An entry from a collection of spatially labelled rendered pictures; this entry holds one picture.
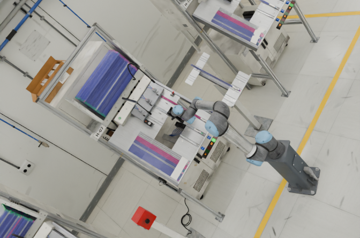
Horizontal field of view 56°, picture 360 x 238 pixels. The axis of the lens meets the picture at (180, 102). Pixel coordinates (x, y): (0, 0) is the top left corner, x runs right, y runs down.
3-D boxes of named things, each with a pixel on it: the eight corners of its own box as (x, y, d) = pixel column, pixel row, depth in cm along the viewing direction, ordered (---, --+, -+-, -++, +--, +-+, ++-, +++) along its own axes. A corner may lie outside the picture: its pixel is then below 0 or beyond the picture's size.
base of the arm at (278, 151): (286, 142, 256) (281, 135, 250) (282, 160, 250) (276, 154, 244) (269, 141, 267) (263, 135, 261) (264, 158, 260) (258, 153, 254)
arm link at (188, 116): (199, 112, 265) (187, 105, 265) (192, 124, 263) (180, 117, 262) (197, 113, 273) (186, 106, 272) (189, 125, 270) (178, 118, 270)
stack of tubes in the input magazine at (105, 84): (138, 69, 291) (115, 49, 276) (105, 118, 279) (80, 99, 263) (130, 68, 301) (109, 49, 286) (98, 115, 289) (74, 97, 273)
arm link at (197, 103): (228, 97, 229) (192, 94, 272) (220, 110, 227) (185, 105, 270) (239, 106, 234) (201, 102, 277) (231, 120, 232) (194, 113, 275)
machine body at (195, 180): (234, 146, 361) (201, 115, 325) (201, 203, 344) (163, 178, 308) (195, 132, 412) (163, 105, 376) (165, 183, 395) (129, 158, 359)
